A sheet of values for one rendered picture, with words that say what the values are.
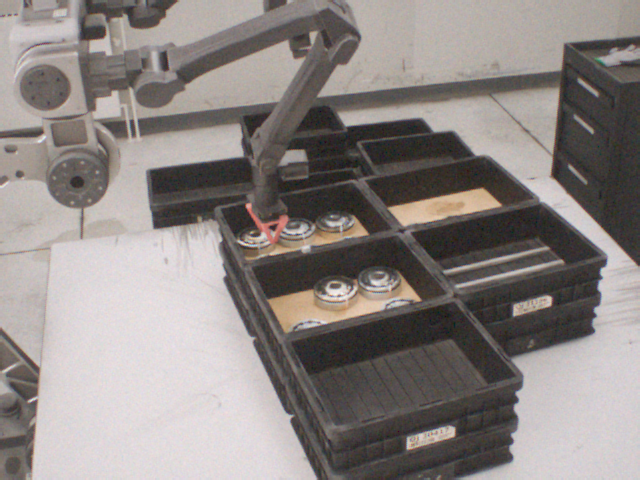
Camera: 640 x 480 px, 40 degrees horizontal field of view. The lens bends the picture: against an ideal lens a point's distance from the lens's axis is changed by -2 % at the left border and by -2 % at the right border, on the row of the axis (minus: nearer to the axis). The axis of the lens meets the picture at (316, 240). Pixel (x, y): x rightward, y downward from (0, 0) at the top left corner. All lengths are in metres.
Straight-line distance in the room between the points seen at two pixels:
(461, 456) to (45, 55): 1.11
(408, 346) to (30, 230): 2.69
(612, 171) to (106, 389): 2.04
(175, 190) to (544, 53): 2.89
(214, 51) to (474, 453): 0.93
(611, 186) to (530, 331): 1.37
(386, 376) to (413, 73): 3.57
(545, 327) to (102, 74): 1.16
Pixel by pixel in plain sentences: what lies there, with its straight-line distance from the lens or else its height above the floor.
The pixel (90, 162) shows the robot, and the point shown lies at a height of 1.18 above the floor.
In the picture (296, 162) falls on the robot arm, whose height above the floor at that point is 1.14.
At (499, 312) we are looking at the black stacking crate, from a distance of 2.04.
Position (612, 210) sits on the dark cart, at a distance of 3.48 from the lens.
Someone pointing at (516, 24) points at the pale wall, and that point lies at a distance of 5.42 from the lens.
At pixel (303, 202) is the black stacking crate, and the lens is 2.36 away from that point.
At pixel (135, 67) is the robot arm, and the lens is 1.73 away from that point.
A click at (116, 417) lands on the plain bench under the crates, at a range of 2.04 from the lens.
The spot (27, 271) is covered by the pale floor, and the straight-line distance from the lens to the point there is 4.00.
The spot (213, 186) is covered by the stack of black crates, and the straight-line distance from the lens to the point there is 3.37.
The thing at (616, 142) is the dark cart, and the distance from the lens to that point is 3.33.
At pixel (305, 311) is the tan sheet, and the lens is 2.06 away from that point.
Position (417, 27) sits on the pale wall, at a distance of 5.20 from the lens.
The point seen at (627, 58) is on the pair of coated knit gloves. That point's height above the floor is 0.89.
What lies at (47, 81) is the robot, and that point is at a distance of 1.73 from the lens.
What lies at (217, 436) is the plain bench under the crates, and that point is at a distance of 1.95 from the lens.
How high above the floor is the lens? 2.03
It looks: 31 degrees down
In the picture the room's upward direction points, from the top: 3 degrees counter-clockwise
